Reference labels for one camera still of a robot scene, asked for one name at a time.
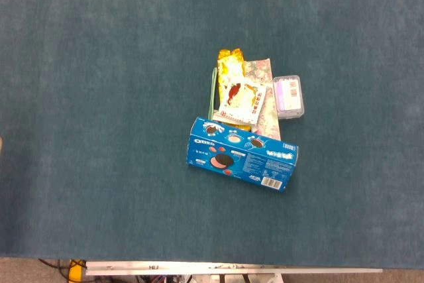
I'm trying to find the mint green plastic brush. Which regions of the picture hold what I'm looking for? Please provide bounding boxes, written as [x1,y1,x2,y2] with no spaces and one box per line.
[207,67,219,120]

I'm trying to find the white snack pouch red picture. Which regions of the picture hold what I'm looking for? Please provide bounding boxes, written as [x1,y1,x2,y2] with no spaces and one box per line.
[217,76,268,125]

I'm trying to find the blue Oreo cookie box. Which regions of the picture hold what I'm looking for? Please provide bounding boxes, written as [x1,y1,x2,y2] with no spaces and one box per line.
[186,116,299,192]

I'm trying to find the long floral print box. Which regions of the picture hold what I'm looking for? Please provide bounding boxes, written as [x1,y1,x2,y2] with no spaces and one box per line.
[243,58,282,141]

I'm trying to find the gold foil snack packet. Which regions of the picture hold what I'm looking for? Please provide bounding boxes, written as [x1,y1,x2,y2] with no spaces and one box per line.
[217,48,252,132]

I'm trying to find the clear plastic box purple contents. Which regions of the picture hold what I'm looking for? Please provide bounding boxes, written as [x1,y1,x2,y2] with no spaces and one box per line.
[272,75,305,120]

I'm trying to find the teal felt table cover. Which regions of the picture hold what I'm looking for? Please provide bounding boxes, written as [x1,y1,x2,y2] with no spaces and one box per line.
[0,0,424,269]

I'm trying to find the aluminium rail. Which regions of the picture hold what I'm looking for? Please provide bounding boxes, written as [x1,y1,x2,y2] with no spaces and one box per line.
[85,260,384,276]

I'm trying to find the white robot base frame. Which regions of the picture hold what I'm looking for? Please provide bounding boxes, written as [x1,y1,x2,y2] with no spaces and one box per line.
[191,273,282,283]

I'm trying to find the black floor cable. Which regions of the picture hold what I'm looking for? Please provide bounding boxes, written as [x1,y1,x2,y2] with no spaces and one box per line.
[38,258,71,279]

